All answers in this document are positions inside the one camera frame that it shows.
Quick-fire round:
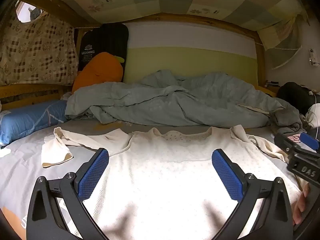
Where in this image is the grey bed sheet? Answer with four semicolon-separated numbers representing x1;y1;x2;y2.
0;120;320;230

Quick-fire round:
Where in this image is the cream knit sweater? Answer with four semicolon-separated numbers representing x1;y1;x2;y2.
41;126;304;240

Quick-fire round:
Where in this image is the wooden bed frame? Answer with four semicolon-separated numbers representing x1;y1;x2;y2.
0;0;278;110

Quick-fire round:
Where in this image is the white wall charger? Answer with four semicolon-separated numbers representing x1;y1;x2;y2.
309;49;320;67

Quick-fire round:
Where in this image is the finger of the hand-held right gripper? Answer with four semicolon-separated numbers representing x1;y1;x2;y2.
299;132;320;153
274;133;298;154

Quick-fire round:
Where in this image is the white cloth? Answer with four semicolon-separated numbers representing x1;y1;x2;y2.
305;104;320;130

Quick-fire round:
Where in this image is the white cable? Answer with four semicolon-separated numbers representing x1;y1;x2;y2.
309;90;320;140

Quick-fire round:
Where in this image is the black printed cushion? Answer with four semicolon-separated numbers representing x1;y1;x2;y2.
77;23;129;73

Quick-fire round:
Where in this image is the grey-green duvet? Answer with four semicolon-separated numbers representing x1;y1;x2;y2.
65;70;285;128

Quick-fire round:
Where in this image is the black bag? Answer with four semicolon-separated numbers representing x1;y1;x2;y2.
276;82;320;117

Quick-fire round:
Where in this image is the grey folded garment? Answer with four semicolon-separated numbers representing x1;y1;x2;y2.
270;105;304;135

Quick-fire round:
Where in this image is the blue pillow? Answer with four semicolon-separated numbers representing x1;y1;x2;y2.
0;99;68;149

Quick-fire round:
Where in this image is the checkered floral curtain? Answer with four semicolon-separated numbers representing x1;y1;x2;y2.
0;12;79;87

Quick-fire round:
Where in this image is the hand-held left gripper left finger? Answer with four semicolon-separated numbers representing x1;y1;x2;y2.
26;148;110;240

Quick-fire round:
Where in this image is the person's right hand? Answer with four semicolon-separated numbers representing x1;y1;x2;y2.
292;184;310;226

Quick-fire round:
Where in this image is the orange carrot plush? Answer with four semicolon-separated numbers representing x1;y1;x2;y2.
72;52;125;93

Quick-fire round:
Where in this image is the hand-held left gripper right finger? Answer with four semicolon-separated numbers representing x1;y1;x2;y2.
211;149;294;240

